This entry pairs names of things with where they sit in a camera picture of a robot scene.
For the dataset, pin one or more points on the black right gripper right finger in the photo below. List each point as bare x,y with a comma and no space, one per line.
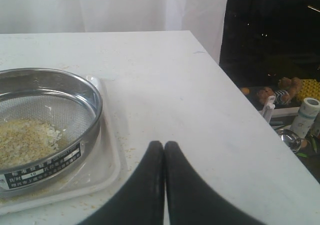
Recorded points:
190,200

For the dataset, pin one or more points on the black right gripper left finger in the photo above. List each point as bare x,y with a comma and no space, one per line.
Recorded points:
140,201

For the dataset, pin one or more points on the round steel sieve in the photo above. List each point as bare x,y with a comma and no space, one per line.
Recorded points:
65,100

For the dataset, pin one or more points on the yellow white grain mix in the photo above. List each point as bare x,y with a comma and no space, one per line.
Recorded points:
23,141

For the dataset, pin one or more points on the white plastic tray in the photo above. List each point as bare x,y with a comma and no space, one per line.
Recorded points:
97,172

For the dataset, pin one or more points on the steel ladle bowl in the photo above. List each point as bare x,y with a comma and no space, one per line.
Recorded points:
291,139

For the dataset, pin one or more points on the brown teddy bear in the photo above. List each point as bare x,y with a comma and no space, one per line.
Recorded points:
288,88

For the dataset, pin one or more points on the white paper roll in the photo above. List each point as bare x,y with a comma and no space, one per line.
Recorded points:
306,115

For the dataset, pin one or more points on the yellow honeycomb cloth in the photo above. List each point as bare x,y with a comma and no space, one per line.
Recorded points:
310,89

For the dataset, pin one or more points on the white curtain backdrop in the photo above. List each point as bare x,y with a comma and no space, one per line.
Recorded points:
204,18

